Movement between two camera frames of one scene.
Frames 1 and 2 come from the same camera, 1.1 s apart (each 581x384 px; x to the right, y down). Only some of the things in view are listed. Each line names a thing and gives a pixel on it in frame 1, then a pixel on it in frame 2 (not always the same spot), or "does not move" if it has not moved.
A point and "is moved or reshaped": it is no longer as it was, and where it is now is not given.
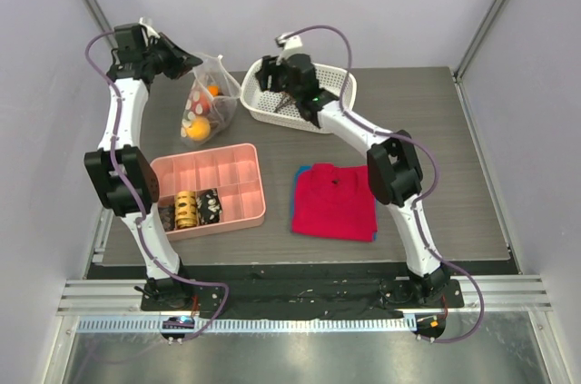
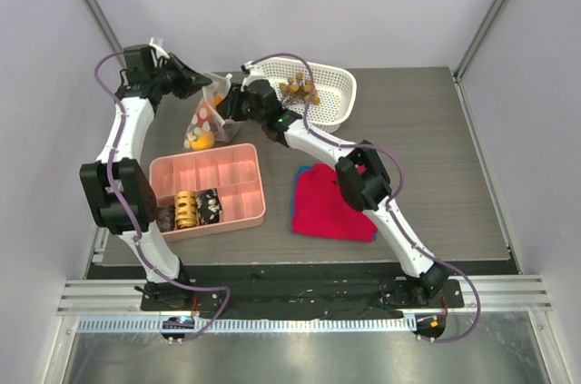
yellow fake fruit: (200, 129) → (204, 142)
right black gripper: (268, 76) → (233, 105)
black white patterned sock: (209, 206) does not move
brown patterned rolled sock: (167, 217) does not move
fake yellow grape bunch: (285, 99) is moved or reshaped
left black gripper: (182, 61) → (191, 80)
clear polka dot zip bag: (211, 101) is moved or reshaped
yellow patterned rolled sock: (186, 209) does not move
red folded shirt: (334, 201) does not move
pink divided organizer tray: (235, 172) does not move
